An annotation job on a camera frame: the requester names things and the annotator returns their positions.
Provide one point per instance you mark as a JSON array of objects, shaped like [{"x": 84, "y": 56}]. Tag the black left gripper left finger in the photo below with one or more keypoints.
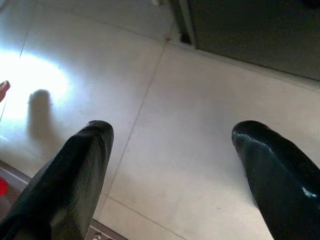
[{"x": 67, "y": 180}]

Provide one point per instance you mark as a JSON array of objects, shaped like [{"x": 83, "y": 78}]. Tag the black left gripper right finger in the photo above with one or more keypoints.
[{"x": 277, "y": 180}]

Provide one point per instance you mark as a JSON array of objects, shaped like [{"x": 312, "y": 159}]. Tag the dark grey fridge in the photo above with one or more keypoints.
[{"x": 255, "y": 30}]

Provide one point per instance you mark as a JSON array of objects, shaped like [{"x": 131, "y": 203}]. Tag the red round object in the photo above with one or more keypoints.
[{"x": 3, "y": 186}]

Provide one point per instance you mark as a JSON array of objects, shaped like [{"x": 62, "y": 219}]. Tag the pink object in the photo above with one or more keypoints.
[{"x": 3, "y": 90}]

